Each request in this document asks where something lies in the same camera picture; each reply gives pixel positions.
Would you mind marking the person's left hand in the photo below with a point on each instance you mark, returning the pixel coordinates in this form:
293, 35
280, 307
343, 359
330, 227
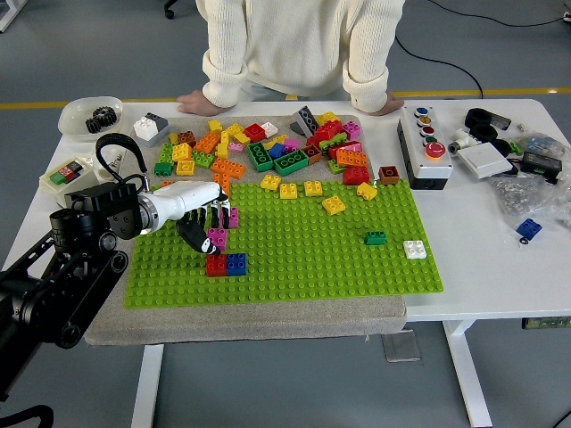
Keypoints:
392, 104

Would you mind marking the person's right hand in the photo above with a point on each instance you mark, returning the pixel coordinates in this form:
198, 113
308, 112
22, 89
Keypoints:
196, 104

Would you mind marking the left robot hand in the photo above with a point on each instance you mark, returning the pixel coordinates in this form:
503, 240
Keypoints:
187, 196

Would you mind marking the pink building brick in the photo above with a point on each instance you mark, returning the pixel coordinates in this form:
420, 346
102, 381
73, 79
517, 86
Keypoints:
292, 143
219, 236
352, 129
234, 218

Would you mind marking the red building brick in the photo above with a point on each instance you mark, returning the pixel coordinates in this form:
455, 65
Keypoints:
355, 175
329, 130
348, 147
216, 266

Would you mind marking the blue building brick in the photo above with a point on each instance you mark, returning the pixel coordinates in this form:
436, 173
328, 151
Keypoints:
530, 227
236, 264
276, 151

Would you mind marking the green studded baseplate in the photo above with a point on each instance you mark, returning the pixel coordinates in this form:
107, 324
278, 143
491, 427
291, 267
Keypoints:
312, 272

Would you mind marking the person's left forearm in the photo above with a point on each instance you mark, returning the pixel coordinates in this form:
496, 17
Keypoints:
368, 89

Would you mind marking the person's right forearm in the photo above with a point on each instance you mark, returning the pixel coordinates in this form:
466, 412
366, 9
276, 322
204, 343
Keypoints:
225, 82

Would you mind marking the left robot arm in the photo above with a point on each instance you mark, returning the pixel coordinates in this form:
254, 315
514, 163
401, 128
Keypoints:
102, 200

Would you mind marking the yellow building brick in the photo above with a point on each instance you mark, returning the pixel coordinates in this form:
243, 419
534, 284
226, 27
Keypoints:
242, 138
274, 140
222, 148
215, 126
367, 191
270, 183
233, 130
313, 188
182, 152
288, 191
333, 205
328, 118

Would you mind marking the upturned yellow brick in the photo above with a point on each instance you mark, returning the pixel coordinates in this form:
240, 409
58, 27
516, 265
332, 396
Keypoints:
186, 167

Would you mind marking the brown building brick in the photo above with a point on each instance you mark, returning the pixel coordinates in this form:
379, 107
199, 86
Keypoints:
187, 138
389, 175

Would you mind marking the orange building brick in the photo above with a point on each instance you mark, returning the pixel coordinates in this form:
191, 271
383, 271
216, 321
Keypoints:
207, 142
351, 158
223, 178

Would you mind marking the grey building brick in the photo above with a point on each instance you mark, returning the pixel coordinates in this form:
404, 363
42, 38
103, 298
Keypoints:
161, 125

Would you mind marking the lime green brick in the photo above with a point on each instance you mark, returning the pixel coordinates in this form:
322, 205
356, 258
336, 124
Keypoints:
203, 159
166, 153
332, 143
334, 166

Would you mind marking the small yellow brick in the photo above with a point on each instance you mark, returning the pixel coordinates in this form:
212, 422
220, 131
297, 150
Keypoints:
173, 138

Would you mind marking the long orange brick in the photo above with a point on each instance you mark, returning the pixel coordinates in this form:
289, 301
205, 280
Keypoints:
228, 168

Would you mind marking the tall white brick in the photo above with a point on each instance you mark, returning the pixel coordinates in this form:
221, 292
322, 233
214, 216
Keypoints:
145, 128

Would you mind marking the small pink brick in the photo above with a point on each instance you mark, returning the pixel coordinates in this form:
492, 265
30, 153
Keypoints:
236, 147

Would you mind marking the upturned red brick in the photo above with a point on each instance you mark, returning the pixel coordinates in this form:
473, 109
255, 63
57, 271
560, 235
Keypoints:
255, 132

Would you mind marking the white building brick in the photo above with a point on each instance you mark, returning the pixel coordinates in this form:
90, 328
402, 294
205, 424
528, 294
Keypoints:
270, 129
415, 249

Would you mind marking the upturned dark green brick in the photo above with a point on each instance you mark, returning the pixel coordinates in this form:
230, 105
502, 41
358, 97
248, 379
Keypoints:
260, 157
292, 162

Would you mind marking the grey long brick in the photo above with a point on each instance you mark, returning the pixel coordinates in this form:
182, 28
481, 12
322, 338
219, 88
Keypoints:
307, 118

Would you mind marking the upturned brown brick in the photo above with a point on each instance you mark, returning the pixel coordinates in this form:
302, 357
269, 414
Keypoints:
312, 153

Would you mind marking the small dark green brick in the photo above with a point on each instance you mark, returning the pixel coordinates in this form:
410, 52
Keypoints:
375, 238

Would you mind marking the white push-button control box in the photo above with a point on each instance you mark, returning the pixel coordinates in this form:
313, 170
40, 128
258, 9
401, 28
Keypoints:
424, 156

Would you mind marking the white pipe fitting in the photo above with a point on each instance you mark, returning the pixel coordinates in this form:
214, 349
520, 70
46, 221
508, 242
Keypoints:
115, 158
461, 139

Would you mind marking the black tape roll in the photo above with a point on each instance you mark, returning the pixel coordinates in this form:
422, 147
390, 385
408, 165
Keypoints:
502, 147
484, 132
477, 117

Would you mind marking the black gear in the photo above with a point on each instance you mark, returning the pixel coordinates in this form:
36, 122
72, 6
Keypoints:
94, 125
107, 116

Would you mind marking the black chair base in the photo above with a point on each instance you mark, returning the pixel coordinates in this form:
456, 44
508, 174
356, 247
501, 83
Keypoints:
169, 10

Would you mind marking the small dark block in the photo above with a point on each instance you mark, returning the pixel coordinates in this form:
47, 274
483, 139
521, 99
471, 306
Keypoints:
502, 121

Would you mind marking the person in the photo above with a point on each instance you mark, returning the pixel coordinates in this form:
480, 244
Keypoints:
299, 40

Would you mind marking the white plastic bowl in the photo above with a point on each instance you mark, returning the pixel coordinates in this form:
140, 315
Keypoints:
71, 118

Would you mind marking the green plastic clip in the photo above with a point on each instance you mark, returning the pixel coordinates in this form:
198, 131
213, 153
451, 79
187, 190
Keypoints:
516, 147

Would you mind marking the grey-brown mat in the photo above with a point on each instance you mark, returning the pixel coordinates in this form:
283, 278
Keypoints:
267, 323

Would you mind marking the clear bag with blue parts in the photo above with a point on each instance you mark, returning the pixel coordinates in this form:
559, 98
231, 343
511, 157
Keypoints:
542, 143

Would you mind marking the black power adapter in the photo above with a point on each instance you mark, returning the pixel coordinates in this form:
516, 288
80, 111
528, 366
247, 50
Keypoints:
542, 162

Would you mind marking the clear bag of screws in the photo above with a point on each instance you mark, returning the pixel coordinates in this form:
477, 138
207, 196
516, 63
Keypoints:
526, 196

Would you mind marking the white table leg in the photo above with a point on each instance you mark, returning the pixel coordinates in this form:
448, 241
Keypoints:
147, 388
468, 379

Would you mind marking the table height controller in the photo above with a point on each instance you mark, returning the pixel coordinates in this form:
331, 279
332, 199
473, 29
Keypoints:
546, 323

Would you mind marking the white wall switch plate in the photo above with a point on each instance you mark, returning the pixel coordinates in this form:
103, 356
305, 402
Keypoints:
484, 160

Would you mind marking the white red-green switch box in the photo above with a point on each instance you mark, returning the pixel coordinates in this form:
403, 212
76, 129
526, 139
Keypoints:
67, 183

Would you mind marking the white furniture frame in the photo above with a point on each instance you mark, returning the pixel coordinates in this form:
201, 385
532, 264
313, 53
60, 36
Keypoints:
8, 18

